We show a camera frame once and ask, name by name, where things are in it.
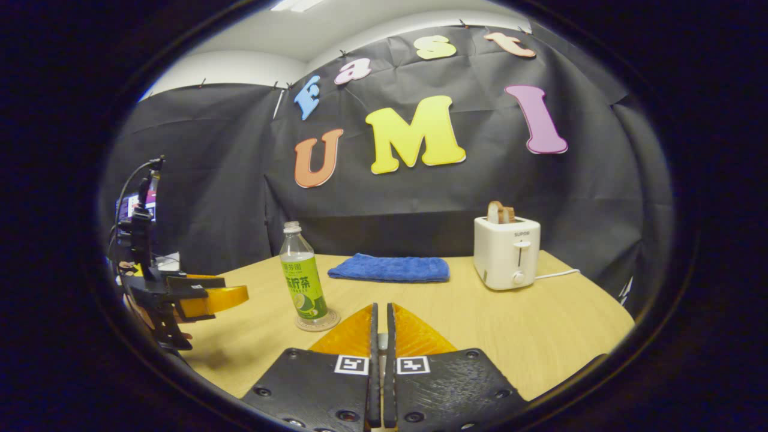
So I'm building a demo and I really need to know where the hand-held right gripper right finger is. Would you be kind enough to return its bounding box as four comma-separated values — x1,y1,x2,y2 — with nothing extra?
383,303,529,432

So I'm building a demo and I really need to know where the ceiling light panel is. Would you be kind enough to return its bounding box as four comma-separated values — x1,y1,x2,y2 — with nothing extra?
270,0,325,13

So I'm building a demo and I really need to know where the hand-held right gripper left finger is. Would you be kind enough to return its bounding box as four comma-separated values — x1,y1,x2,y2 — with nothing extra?
240,303,382,432

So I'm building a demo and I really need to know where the blue folded towel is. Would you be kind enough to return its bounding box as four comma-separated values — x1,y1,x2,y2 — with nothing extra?
328,253,451,283

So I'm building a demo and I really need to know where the computer monitor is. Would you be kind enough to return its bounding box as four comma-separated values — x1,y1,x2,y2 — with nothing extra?
116,174,161,224

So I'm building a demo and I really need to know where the white toaster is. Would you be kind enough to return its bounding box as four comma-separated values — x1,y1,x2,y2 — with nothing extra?
473,216,541,292

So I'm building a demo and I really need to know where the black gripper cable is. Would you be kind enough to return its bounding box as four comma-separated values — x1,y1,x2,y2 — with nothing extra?
113,157,164,241

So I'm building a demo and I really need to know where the black backdrop cloth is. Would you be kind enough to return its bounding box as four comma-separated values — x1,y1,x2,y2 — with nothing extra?
99,24,676,319

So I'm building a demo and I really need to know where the green label water bottle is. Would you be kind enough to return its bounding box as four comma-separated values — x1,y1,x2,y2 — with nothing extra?
279,221,329,321

